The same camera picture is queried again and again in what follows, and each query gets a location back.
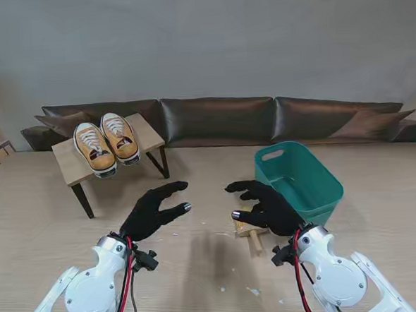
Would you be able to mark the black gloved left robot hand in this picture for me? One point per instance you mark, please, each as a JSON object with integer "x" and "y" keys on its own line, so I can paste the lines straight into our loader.
{"x": 145, "y": 220}

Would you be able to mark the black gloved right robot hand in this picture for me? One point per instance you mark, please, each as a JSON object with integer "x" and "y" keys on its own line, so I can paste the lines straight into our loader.
{"x": 275, "y": 212}

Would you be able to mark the wooden shoe brush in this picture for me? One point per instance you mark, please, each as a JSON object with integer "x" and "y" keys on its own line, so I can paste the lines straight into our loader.
{"x": 255, "y": 243}

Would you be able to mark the yellow canvas sneaker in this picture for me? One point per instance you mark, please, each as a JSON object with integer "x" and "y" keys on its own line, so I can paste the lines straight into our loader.
{"x": 122, "y": 143}
{"x": 95, "y": 156}

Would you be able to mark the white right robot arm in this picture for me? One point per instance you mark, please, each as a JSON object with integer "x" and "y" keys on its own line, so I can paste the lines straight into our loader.
{"x": 339, "y": 279}

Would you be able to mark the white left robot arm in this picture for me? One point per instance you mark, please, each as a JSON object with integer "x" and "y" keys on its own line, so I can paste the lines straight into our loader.
{"x": 85, "y": 290}

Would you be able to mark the green plastic basket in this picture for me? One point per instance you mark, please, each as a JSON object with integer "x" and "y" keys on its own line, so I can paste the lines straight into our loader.
{"x": 302, "y": 192}

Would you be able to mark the small wooden black-legged bench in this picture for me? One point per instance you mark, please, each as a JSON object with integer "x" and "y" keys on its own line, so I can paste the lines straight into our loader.
{"x": 77, "y": 160}

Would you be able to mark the dark brown leather sofa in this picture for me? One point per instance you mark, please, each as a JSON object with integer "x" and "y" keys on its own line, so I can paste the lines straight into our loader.
{"x": 220, "y": 120}

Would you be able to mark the brown sofa cushion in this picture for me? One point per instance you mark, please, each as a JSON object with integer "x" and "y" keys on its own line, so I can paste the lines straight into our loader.
{"x": 61, "y": 124}
{"x": 368, "y": 123}

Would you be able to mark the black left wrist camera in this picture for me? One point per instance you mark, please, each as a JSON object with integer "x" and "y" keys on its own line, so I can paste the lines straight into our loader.
{"x": 147, "y": 261}

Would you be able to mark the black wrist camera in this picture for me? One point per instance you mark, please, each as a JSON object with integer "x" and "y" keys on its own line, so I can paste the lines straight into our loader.
{"x": 281, "y": 255}
{"x": 147, "y": 261}

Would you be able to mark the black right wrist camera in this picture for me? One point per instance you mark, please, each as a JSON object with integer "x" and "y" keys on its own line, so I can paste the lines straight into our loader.
{"x": 281, "y": 255}

